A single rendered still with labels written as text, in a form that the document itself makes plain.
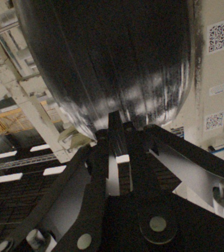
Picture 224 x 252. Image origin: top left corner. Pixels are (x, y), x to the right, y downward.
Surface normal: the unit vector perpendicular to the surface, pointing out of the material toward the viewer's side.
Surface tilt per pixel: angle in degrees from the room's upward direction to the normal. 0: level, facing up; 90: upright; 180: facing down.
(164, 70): 87
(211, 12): 90
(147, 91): 82
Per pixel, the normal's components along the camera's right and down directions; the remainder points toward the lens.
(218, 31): 0.09, 0.56
